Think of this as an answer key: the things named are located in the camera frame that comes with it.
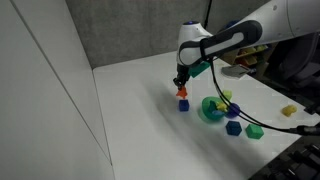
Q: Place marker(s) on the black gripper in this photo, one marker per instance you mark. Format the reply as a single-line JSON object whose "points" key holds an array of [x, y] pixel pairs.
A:
{"points": [[182, 75]]}

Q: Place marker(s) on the yellow spiky rubber toy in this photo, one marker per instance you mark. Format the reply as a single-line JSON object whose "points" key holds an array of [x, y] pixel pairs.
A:
{"points": [[222, 107]]}

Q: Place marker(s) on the purple spiky ball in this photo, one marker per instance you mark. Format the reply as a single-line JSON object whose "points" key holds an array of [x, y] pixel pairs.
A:
{"points": [[233, 111]]}

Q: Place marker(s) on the dark blue block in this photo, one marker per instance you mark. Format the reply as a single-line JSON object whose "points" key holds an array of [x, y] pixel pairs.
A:
{"points": [[233, 128]]}

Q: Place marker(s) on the green bowl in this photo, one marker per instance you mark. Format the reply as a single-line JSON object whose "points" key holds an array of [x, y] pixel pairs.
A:
{"points": [[205, 105]]}

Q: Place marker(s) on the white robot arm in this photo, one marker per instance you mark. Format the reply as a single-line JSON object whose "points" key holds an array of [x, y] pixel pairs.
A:
{"points": [[275, 21]]}

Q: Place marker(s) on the orange rubber toy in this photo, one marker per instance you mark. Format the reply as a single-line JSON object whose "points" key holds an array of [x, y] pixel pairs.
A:
{"points": [[182, 92]]}

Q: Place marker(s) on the silver metal bracket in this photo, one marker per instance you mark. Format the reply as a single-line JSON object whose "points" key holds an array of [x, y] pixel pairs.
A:
{"points": [[234, 71]]}

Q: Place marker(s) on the yellow rubber duck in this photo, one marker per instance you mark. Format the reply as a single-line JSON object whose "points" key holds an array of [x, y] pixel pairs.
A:
{"points": [[289, 110]]}

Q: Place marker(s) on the light green block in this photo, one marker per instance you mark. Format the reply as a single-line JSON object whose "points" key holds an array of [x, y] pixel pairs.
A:
{"points": [[227, 94]]}

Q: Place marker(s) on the cardboard box of toys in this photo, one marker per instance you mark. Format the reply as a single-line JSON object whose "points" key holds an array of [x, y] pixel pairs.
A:
{"points": [[245, 56]]}

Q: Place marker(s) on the blue rubber toy in bowl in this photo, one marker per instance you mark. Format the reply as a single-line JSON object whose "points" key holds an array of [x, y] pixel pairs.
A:
{"points": [[213, 109]]}

